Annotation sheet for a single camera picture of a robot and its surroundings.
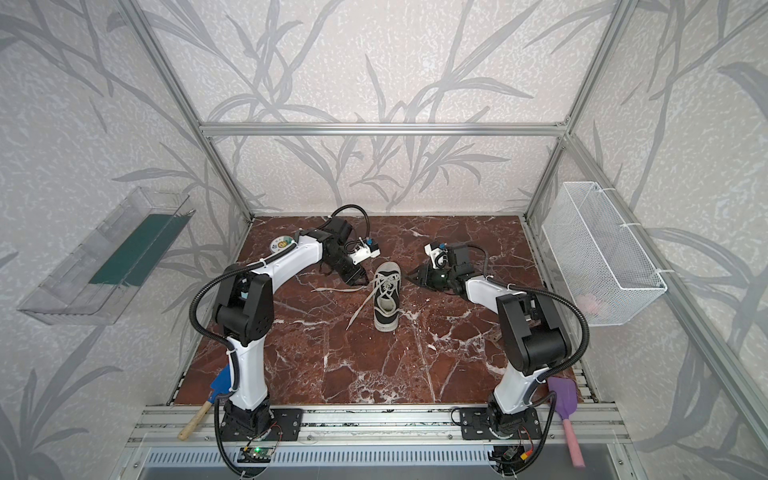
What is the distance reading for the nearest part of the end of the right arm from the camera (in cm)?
74

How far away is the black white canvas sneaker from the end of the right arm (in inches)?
3.2

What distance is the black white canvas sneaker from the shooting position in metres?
0.88
